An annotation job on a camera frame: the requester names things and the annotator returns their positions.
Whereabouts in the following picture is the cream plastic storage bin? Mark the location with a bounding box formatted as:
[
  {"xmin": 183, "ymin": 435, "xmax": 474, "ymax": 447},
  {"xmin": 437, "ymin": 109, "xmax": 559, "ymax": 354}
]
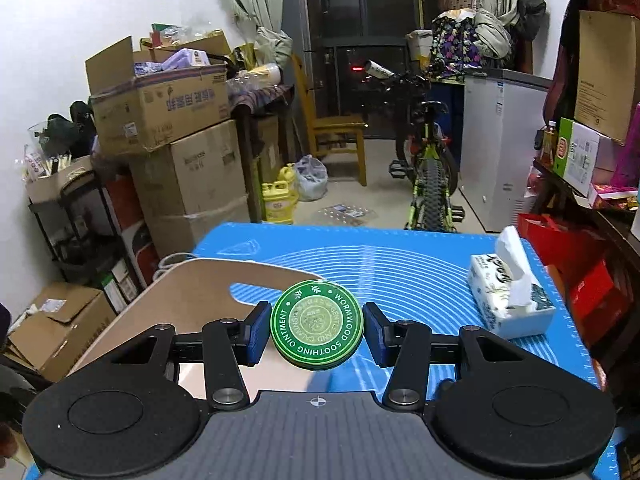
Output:
[{"xmin": 72, "ymin": 258, "xmax": 330, "ymax": 399}]

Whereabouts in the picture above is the green white carton box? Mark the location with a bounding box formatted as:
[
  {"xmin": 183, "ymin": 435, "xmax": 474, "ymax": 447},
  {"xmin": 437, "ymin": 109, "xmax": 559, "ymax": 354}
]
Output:
[{"xmin": 553, "ymin": 118, "xmax": 600, "ymax": 195}]

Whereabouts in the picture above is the white tissue pack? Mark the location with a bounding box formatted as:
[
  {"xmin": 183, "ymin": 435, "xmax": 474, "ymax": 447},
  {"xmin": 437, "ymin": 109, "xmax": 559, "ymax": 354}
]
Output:
[{"xmin": 468, "ymin": 226, "xmax": 555, "ymax": 339}]

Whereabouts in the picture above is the blue silicone baking mat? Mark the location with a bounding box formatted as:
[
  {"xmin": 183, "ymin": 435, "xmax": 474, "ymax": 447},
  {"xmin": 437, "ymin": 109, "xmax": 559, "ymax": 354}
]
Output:
[{"xmin": 24, "ymin": 221, "xmax": 622, "ymax": 480}]

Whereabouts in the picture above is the black metal shelf rack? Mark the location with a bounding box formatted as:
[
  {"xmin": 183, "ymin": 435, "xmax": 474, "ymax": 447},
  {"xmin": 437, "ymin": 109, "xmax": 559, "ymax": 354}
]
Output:
[{"xmin": 26, "ymin": 169, "xmax": 142, "ymax": 312}]

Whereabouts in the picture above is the white plastic bag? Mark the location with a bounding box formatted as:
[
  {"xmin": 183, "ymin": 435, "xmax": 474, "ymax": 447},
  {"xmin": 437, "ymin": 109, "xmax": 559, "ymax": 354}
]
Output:
[{"xmin": 295, "ymin": 155, "xmax": 329, "ymax": 202}]

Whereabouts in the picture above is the white chest freezer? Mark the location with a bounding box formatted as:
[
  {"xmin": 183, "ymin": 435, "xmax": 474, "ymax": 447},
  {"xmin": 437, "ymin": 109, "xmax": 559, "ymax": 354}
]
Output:
[{"xmin": 459, "ymin": 70, "xmax": 551, "ymax": 232}]

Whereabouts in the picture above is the open cardboard box on floor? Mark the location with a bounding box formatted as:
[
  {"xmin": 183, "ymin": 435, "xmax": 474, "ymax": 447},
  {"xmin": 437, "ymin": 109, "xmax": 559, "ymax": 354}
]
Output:
[{"xmin": 4, "ymin": 283, "xmax": 116, "ymax": 382}]

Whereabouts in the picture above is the large stacked cardboard box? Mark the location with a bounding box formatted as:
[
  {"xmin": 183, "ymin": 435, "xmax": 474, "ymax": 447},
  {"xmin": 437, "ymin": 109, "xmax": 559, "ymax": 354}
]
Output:
[{"xmin": 129, "ymin": 120, "xmax": 250, "ymax": 257}]

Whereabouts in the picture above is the upper open cardboard box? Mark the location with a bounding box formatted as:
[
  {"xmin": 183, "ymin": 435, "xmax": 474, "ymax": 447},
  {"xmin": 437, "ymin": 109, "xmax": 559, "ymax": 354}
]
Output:
[{"xmin": 85, "ymin": 29, "xmax": 230, "ymax": 157}]

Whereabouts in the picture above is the wooden chair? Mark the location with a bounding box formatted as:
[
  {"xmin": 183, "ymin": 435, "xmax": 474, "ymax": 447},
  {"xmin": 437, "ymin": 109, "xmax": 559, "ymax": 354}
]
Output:
[{"xmin": 291, "ymin": 53, "xmax": 368, "ymax": 186}]

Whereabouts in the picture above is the green bicycle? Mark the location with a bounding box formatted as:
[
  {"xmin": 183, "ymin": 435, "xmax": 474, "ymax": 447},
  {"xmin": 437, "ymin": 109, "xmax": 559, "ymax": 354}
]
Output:
[{"xmin": 363, "ymin": 60, "xmax": 465, "ymax": 233}]

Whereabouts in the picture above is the yellow oil jug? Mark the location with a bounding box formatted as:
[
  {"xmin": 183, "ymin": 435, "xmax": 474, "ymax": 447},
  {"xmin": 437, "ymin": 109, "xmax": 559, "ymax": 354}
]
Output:
[{"xmin": 262, "ymin": 164, "xmax": 298, "ymax": 224}]

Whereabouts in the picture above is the green round ointment tin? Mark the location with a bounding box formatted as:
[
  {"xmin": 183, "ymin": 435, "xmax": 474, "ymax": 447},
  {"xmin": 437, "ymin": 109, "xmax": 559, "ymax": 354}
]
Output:
[{"xmin": 270, "ymin": 280, "xmax": 364, "ymax": 370}]

